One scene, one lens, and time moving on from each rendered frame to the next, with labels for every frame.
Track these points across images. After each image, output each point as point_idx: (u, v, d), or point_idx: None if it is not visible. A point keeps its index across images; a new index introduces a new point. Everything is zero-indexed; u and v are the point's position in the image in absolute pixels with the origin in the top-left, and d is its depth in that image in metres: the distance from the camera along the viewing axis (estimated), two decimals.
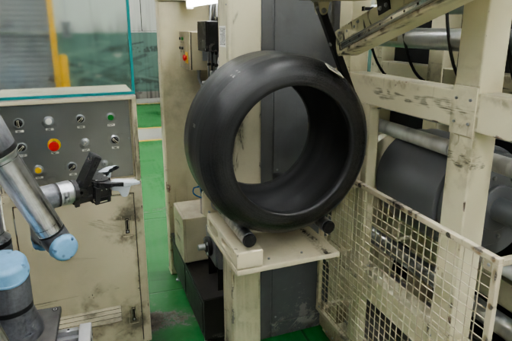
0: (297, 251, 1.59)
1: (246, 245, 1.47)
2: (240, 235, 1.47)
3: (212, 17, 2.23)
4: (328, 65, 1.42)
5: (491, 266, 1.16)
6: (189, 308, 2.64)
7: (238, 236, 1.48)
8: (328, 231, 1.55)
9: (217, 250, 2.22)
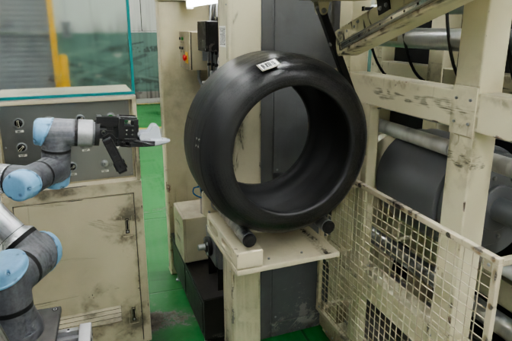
0: (297, 251, 1.59)
1: (254, 237, 1.48)
2: None
3: (212, 17, 2.23)
4: (260, 64, 1.34)
5: (491, 266, 1.16)
6: (189, 308, 2.64)
7: None
8: (333, 225, 1.55)
9: (217, 250, 2.22)
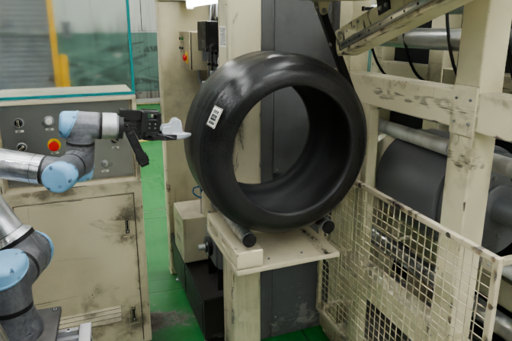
0: (297, 251, 1.59)
1: (244, 233, 1.46)
2: (252, 234, 1.48)
3: (212, 17, 2.23)
4: (208, 121, 1.32)
5: (491, 266, 1.16)
6: (189, 308, 2.64)
7: (251, 231, 1.49)
8: (326, 225, 1.54)
9: (217, 250, 2.22)
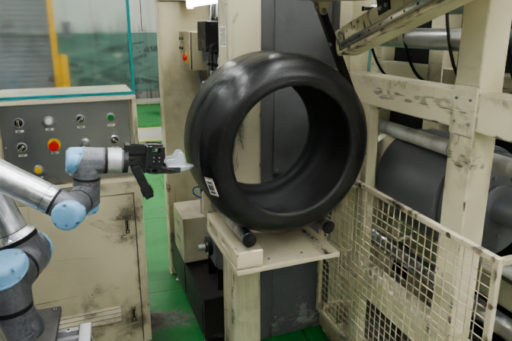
0: (297, 251, 1.59)
1: (245, 245, 1.47)
2: (241, 234, 1.47)
3: (212, 17, 2.23)
4: (210, 192, 1.38)
5: (491, 266, 1.16)
6: (189, 308, 2.64)
7: (238, 234, 1.48)
8: (329, 231, 1.55)
9: (217, 250, 2.22)
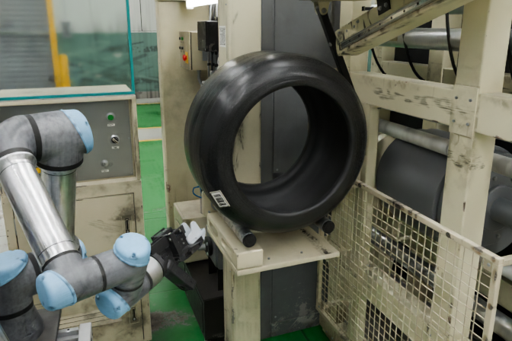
0: (297, 251, 1.59)
1: (247, 232, 1.46)
2: None
3: (212, 17, 2.23)
4: (219, 205, 1.40)
5: (491, 266, 1.16)
6: (189, 308, 2.64)
7: None
8: (326, 225, 1.54)
9: (217, 250, 2.22)
